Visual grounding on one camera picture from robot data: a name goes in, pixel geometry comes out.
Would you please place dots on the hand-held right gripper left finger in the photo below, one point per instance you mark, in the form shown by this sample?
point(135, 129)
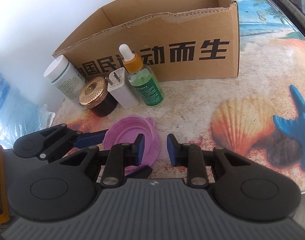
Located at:
point(140, 147)

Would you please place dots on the dark jar with gold lid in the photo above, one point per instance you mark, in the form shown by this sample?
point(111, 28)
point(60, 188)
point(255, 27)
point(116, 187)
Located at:
point(92, 90)

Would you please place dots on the green dropper bottle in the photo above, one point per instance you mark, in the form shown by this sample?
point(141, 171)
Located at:
point(147, 90)

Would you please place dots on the pink collapsible bowl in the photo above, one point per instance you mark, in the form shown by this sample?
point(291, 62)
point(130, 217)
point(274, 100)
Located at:
point(125, 130)

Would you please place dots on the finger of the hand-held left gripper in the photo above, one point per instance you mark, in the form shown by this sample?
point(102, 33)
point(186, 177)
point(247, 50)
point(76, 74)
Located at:
point(142, 171)
point(92, 138)

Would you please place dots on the brown cardboard box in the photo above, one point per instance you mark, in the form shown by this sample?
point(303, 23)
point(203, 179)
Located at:
point(217, 65)

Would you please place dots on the white charger plug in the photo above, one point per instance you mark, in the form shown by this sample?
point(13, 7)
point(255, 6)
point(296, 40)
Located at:
point(122, 95)

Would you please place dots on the white pill bottle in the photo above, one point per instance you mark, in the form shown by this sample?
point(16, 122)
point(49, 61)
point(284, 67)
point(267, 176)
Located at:
point(67, 82)

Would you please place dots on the blue-green plastic bag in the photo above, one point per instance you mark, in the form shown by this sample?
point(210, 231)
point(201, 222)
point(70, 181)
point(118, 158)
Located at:
point(12, 105)

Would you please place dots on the tan rubber band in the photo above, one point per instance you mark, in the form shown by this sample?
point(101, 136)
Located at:
point(259, 17)

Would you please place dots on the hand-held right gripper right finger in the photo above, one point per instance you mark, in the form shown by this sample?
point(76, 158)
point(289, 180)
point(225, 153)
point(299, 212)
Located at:
point(171, 148)

